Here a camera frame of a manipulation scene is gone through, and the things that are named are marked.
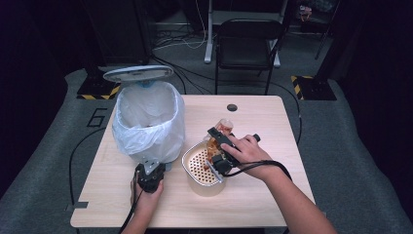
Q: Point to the white grey lidded trash can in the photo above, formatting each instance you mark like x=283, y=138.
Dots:
x=138, y=73

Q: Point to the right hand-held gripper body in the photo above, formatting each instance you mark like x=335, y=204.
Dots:
x=222, y=165

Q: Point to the beige bucket with perforated strainer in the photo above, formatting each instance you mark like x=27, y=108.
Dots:
x=203, y=180

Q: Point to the black yellow striped base plate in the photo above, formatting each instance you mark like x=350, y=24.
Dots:
x=97, y=91
x=315, y=89

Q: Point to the grey metal table bracket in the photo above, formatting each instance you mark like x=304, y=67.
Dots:
x=78, y=205

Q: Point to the black folding chair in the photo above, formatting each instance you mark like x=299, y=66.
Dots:
x=246, y=48

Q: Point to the person's left hand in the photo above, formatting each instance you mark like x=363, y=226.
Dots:
x=146, y=201

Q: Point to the black cabinet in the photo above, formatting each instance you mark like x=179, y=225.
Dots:
x=123, y=29

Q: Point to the white plastic trash bag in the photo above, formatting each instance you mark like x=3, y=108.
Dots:
x=149, y=133

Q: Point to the person's right hand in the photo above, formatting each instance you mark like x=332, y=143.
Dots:
x=250, y=156

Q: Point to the reddish food scraps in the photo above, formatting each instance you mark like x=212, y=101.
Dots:
x=212, y=148

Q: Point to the clear plastic cup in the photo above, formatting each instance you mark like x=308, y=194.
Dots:
x=226, y=125

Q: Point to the white metal stand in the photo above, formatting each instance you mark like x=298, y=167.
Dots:
x=208, y=39

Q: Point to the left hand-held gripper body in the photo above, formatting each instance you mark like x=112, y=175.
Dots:
x=150, y=175

